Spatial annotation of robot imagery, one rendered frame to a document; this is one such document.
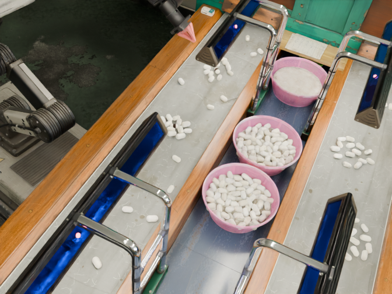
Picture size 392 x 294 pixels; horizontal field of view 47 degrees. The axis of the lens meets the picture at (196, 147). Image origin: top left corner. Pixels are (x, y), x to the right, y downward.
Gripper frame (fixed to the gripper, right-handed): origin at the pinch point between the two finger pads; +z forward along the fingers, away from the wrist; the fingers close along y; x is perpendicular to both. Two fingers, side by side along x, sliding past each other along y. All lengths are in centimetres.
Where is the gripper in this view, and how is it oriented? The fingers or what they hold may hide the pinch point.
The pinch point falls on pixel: (193, 40)
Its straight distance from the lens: 196.2
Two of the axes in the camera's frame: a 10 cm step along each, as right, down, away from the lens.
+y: 4.3, -6.5, 6.3
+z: 6.3, 7.2, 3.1
